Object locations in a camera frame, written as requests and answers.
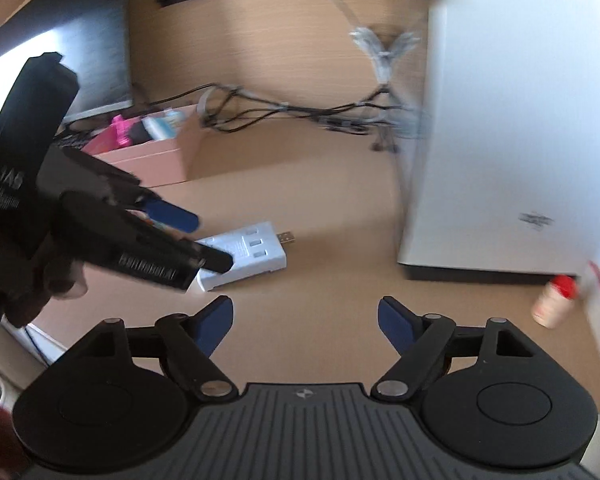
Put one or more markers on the blue and white packet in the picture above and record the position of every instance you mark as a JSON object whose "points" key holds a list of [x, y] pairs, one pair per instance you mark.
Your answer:
{"points": [[162, 125]]}

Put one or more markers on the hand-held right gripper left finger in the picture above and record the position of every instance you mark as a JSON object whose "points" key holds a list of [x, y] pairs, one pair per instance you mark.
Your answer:
{"points": [[217, 322]]}

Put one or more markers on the person's left hand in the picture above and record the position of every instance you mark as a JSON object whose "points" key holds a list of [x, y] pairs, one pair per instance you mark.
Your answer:
{"points": [[55, 282]]}

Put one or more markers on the white glass-sided computer case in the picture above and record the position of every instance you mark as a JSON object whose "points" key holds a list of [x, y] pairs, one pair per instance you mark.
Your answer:
{"points": [[505, 135]]}

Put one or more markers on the small red-capped bottle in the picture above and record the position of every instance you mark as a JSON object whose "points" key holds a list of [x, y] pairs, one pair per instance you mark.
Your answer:
{"points": [[550, 305]]}

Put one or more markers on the pink cardboard box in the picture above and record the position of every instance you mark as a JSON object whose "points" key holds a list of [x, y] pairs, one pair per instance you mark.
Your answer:
{"points": [[150, 162]]}

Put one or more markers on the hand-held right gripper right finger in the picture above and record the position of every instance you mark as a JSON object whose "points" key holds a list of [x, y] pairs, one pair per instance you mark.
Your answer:
{"points": [[395, 325]]}

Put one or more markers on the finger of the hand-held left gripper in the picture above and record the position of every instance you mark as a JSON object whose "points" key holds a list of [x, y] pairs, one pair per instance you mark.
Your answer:
{"points": [[215, 258], [172, 216]]}

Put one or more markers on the white plug-in charger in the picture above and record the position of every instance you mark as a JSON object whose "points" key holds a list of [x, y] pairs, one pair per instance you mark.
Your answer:
{"points": [[250, 255]]}

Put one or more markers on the black computer monitor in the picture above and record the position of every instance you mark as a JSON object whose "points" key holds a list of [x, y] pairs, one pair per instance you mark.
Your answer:
{"points": [[80, 60]]}

